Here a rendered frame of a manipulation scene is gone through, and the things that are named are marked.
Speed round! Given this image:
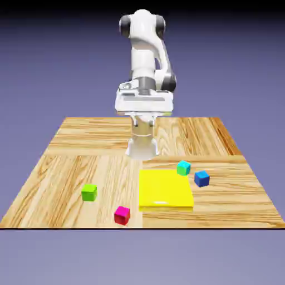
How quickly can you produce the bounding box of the small cyan cube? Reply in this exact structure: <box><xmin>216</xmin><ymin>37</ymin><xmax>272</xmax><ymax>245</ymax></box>
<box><xmin>176</xmin><ymin>160</ymin><xmax>192</xmax><ymax>176</ymax></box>

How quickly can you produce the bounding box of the small magenta cube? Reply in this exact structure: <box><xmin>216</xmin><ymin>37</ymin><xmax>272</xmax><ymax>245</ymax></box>
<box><xmin>114</xmin><ymin>205</ymin><xmax>131</xmax><ymax>226</ymax></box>

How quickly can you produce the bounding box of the small blue cube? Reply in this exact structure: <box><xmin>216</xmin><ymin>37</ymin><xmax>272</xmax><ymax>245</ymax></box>
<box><xmin>194</xmin><ymin>170</ymin><xmax>210</xmax><ymax>188</ymax></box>

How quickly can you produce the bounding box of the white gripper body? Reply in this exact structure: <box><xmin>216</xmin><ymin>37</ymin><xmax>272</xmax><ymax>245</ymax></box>
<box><xmin>114</xmin><ymin>88</ymin><xmax>174</xmax><ymax>117</ymax></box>

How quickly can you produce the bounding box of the small green cube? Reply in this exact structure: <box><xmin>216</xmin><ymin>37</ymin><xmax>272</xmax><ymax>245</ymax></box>
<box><xmin>81</xmin><ymin>183</ymin><xmax>98</xmax><ymax>202</ymax></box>

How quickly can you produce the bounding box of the large yellow box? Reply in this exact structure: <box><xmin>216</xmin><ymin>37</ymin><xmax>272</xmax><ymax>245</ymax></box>
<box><xmin>139</xmin><ymin>169</ymin><xmax>194</xmax><ymax>212</ymax></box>

